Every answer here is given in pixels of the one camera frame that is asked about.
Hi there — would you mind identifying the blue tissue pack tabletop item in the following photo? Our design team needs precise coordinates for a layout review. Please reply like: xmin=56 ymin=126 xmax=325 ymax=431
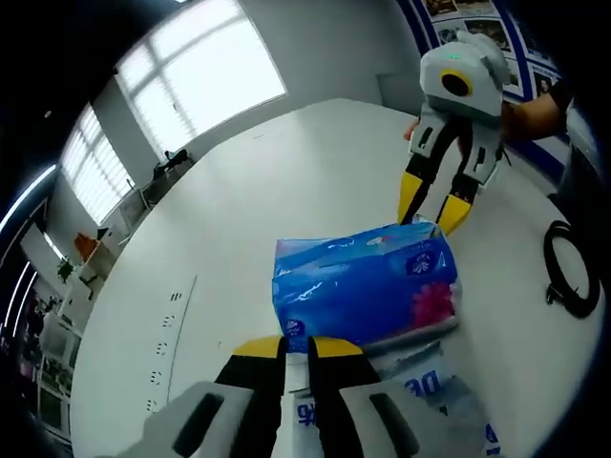
xmin=271 ymin=215 xmax=465 ymax=354

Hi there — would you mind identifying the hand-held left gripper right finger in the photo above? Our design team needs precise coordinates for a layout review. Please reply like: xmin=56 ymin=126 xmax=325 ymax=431
xmin=306 ymin=336 xmax=426 ymax=458

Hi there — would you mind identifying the curved ceiling light strip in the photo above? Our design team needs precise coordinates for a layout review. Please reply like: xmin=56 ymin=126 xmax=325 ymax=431
xmin=0 ymin=164 xmax=57 ymax=235

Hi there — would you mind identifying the window with blinds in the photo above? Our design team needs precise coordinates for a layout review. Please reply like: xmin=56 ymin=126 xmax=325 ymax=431
xmin=61 ymin=102 xmax=137 ymax=225

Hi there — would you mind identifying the blue wipes pack tabletop item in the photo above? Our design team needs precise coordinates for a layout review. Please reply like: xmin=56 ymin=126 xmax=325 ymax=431
xmin=279 ymin=341 xmax=507 ymax=458

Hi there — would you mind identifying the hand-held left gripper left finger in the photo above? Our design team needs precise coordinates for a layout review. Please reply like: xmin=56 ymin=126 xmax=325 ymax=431
xmin=142 ymin=335 xmax=289 ymax=458

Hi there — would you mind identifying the dark bag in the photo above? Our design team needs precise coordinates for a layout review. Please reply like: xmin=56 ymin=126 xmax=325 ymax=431
xmin=153 ymin=148 xmax=195 ymax=176

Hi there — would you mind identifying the grey wall panel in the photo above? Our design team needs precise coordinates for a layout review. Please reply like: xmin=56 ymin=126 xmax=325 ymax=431
xmin=376 ymin=72 xmax=421 ymax=115

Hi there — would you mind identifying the orange bag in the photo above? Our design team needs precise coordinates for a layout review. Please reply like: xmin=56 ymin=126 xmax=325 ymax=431
xmin=74 ymin=232 xmax=101 ymax=262

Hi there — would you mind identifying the large bright window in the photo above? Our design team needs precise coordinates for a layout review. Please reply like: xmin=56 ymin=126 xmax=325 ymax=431
xmin=116 ymin=0 xmax=287 ymax=149

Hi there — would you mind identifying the blue wall poster board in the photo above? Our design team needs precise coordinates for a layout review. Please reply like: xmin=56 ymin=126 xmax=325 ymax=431
xmin=398 ymin=0 xmax=574 ymax=177

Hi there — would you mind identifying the white low cabinet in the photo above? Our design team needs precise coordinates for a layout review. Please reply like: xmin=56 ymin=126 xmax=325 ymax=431
xmin=66 ymin=223 xmax=130 ymax=306

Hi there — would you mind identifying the black cable coil tabletop item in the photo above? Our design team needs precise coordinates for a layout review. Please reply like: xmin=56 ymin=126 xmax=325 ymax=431
xmin=543 ymin=219 xmax=601 ymax=320

